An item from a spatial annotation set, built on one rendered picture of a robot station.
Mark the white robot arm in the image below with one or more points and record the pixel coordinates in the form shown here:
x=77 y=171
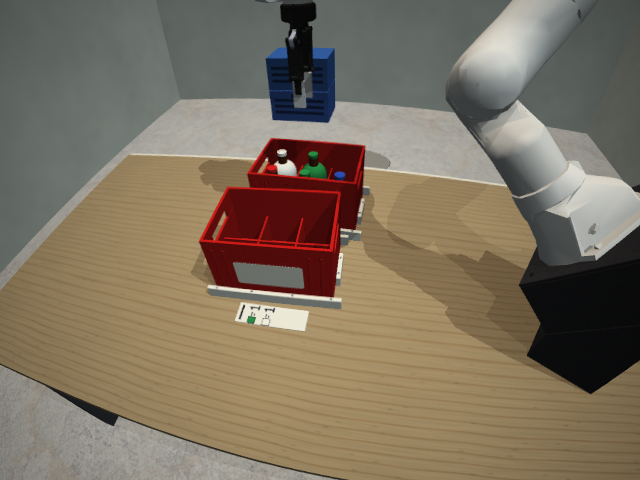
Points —
x=568 y=211

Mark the dark red crate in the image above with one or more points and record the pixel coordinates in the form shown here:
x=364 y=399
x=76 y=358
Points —
x=336 y=157
x=295 y=251

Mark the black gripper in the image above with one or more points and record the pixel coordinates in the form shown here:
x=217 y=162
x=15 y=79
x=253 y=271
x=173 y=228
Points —
x=298 y=16

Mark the white bottle with grey label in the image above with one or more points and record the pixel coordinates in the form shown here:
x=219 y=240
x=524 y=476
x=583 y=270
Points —
x=285 y=167

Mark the white paper strip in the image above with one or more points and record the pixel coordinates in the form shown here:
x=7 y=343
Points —
x=272 y=316

